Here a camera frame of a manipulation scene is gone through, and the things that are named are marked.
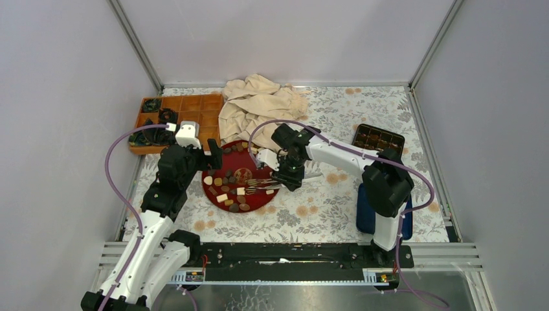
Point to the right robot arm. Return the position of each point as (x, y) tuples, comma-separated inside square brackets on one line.
[(386, 183)]

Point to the red round tray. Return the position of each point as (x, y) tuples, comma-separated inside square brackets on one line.
[(225, 187)]

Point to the beige crumpled cloth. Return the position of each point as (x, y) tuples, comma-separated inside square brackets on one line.
[(253, 101)]

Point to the dark rolled tie patterned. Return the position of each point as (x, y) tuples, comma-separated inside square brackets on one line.
[(158, 136)]

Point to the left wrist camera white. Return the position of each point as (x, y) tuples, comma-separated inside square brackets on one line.
[(186, 133)]

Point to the floral tablecloth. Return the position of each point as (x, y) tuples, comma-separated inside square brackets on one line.
[(325, 209)]

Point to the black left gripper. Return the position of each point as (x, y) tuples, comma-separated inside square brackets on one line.
[(216, 155)]

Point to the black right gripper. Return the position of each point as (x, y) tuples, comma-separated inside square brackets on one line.
[(292, 182)]

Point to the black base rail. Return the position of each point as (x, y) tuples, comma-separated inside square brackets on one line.
[(328, 263)]

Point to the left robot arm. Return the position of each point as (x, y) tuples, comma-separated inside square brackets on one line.
[(153, 253)]

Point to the wooden compartment tray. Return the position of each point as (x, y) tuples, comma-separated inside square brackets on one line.
[(203, 109)]

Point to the navy box lid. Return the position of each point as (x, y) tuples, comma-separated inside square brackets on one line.
[(365, 217)]

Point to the navy chocolate box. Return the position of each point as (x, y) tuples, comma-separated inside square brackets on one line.
[(373, 138)]

